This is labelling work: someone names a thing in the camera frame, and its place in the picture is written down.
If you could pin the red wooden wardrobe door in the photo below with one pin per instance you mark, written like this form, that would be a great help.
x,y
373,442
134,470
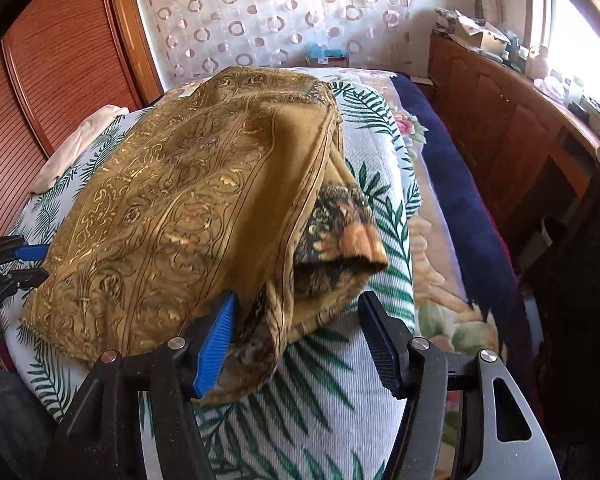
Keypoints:
x,y
61,60

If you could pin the circle patterned sheer curtain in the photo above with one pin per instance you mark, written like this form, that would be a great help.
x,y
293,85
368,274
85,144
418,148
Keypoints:
x,y
190,39

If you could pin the bright window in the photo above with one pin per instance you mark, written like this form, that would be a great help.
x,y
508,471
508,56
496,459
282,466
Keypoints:
x,y
573,46

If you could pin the cardboard box on cabinet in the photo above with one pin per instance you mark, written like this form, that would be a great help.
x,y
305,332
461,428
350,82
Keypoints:
x,y
485,37

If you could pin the dark blue blanket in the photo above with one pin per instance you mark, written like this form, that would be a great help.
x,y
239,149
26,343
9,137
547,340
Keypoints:
x,y
487,273

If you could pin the wooden sideboard cabinet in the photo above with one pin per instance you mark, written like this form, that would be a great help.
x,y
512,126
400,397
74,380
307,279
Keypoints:
x,y
529,156

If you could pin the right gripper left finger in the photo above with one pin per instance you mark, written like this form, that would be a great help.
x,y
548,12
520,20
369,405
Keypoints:
x,y
99,437

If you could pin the floral bedspread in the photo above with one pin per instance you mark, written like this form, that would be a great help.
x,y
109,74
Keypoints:
x,y
443,312

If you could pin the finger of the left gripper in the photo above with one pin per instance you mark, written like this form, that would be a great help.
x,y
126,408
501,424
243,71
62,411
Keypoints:
x,y
31,252
28,278

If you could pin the golden patterned cloth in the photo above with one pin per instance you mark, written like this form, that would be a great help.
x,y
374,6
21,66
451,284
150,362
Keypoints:
x,y
240,186

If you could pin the blue tissue box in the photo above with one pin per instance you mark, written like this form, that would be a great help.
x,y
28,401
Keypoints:
x,y
321,56

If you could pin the beige pillow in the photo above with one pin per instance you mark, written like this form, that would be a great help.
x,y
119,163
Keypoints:
x,y
74,146

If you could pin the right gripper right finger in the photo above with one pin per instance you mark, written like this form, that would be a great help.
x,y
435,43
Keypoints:
x,y
499,436

